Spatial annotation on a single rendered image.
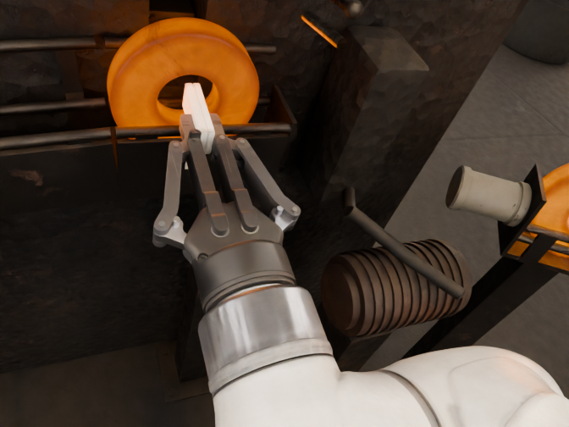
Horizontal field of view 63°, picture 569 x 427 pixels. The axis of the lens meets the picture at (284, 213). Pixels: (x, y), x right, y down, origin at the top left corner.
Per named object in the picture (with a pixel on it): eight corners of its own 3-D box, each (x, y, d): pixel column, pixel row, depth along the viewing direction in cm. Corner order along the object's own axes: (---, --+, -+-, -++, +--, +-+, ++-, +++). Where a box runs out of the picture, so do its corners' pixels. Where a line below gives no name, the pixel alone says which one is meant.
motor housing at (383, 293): (260, 378, 108) (332, 236, 69) (342, 357, 116) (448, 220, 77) (277, 435, 100) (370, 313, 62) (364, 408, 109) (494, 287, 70)
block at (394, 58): (290, 161, 74) (339, 16, 56) (334, 158, 77) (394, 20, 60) (315, 212, 68) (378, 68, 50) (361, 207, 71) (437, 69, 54)
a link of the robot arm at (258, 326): (312, 382, 38) (290, 315, 41) (354, 341, 31) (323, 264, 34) (202, 412, 35) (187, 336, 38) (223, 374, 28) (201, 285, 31)
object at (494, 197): (445, 188, 67) (462, 156, 62) (508, 206, 66) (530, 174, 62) (444, 217, 63) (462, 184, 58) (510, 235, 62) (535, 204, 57)
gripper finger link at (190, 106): (203, 154, 45) (196, 155, 45) (189, 104, 49) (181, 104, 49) (207, 132, 43) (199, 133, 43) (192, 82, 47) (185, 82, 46)
